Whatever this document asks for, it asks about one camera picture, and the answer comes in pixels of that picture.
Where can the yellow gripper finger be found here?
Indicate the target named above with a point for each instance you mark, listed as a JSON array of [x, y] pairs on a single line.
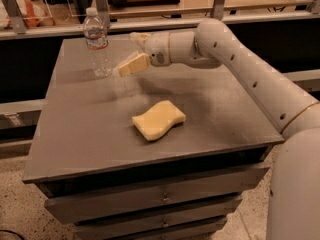
[[139, 38], [138, 63]]

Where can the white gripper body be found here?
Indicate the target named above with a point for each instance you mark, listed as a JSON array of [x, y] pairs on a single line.
[[158, 48]]

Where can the clear plastic water bottle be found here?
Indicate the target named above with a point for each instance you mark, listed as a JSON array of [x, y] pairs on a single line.
[[95, 34]]

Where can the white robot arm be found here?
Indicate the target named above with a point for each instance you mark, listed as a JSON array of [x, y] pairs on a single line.
[[294, 203]]

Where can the yellow sponge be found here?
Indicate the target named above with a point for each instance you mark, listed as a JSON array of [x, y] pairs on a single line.
[[158, 120]]

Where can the grey drawer cabinet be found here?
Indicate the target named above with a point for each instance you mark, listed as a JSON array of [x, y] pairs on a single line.
[[162, 154]]

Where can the white orange plastic bag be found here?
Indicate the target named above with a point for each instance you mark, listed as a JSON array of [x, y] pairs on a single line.
[[32, 14]]

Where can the top drawer with knob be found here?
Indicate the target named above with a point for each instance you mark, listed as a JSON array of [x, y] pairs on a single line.
[[140, 196]]

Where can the drawer with knob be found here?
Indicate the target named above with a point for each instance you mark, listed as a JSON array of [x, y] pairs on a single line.
[[140, 196], [157, 218]]

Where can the middle drawer with knob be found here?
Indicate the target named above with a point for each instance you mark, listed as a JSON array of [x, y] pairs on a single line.
[[157, 218]]

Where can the bottom drawer front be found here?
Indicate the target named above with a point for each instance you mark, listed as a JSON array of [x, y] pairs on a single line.
[[180, 231]]

